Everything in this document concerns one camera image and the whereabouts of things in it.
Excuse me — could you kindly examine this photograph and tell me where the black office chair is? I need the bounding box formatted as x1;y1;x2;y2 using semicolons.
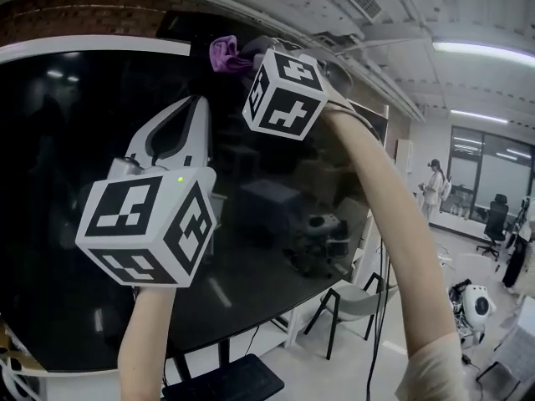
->
476;193;512;262

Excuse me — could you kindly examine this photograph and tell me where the person's right forearm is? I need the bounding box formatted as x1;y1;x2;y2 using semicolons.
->
320;107;468;401

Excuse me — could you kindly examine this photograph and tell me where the purple cloth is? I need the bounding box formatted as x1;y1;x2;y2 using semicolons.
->
209;34;254;75

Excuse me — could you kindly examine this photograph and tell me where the long ceiling light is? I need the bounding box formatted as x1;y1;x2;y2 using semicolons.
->
431;41;535;68
450;109;510;125

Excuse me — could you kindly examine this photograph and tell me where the black hanging cable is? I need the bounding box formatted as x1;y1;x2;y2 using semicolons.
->
365;244;394;401

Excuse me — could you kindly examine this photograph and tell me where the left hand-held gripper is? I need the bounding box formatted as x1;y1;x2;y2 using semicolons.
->
74;94;218;288

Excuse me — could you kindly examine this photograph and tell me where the black TV stand base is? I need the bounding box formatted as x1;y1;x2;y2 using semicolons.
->
161;352;286;401

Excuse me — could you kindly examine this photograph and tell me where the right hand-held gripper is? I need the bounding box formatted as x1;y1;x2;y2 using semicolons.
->
238;35;357;142

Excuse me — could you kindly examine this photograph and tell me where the white round robot device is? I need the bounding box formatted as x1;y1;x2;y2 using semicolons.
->
448;279;498;338

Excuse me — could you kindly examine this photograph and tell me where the white wall cabinet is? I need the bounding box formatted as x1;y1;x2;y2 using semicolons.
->
394;138;415;171

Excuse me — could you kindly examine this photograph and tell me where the person's left forearm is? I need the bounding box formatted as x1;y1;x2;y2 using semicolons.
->
117;285;177;401

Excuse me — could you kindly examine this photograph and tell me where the white table with black legs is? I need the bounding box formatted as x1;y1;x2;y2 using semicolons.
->
475;307;535;394

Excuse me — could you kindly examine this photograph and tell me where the white chair with black legs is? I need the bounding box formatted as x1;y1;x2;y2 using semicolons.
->
303;272;400;361

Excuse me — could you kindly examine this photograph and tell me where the large black TV screen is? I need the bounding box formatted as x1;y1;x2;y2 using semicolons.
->
0;38;388;376

